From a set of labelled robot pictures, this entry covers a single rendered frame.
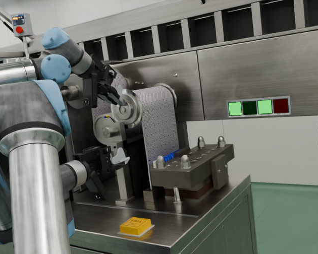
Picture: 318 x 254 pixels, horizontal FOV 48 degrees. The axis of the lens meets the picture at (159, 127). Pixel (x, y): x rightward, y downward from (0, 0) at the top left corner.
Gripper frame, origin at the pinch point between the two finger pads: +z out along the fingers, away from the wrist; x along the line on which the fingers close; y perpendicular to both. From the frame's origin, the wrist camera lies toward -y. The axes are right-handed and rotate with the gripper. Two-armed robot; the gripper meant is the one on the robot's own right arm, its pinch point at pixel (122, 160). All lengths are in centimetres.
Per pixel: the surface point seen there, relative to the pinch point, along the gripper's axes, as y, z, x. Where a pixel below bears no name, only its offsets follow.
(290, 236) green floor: -109, 174, -8
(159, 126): 7.2, 24.5, -0.4
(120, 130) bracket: 8.6, 9.7, 7.1
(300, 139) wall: -55, 279, 1
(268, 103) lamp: 11, 45, -38
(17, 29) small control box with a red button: 55, 13, 60
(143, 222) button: -16.5, -9.6, -12.8
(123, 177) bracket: -9.2, 8.7, 7.9
